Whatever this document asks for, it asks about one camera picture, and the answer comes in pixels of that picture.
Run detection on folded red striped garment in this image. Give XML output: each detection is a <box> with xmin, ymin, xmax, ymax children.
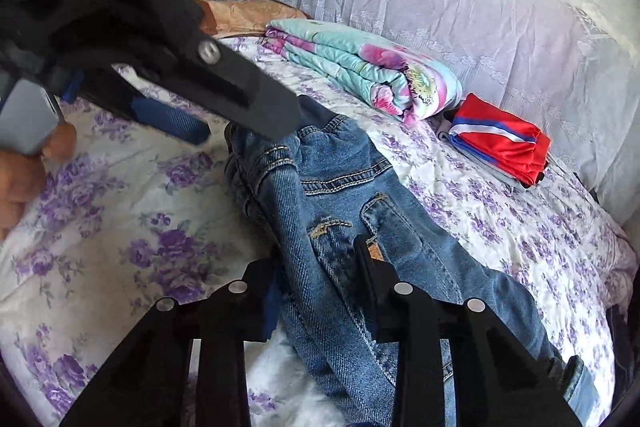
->
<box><xmin>447</xmin><ymin>93</ymin><xmax>552</xmax><ymax>188</ymax></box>

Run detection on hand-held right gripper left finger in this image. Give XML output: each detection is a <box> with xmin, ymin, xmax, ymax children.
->
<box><xmin>60</xmin><ymin>257</ymin><xmax>282</xmax><ymax>427</ymax></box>

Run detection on blue denim pants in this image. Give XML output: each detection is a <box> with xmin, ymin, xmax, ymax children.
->
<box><xmin>222</xmin><ymin>94</ymin><xmax>601</xmax><ymax>427</ymax></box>

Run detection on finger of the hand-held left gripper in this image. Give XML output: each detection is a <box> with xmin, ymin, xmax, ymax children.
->
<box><xmin>166</xmin><ymin>33</ymin><xmax>304</xmax><ymax>142</ymax></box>
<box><xmin>61</xmin><ymin>71</ymin><xmax>212</xmax><ymax>146</ymax></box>

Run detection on brown pillow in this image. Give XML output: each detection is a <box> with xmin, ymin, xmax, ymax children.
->
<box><xmin>197</xmin><ymin>0</ymin><xmax>314</xmax><ymax>40</ymax></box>

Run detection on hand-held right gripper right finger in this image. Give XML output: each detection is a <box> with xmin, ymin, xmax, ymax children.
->
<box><xmin>352</xmin><ymin>234</ymin><xmax>583</xmax><ymax>427</ymax></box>

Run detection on folded floral blanket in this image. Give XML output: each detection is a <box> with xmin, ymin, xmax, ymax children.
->
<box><xmin>264</xmin><ymin>18</ymin><xmax>463</xmax><ymax>126</ymax></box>

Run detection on purple floral bed sheet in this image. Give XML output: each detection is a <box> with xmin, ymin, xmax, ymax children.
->
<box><xmin>0</xmin><ymin>34</ymin><xmax>638</xmax><ymax>427</ymax></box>

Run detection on dark navy garment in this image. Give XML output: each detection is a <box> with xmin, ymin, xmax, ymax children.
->
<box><xmin>606</xmin><ymin>297</ymin><xmax>640</xmax><ymax>408</ymax></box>

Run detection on person's left hand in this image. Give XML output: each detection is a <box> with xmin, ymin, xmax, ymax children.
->
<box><xmin>0</xmin><ymin>122</ymin><xmax>79</xmax><ymax>241</ymax></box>

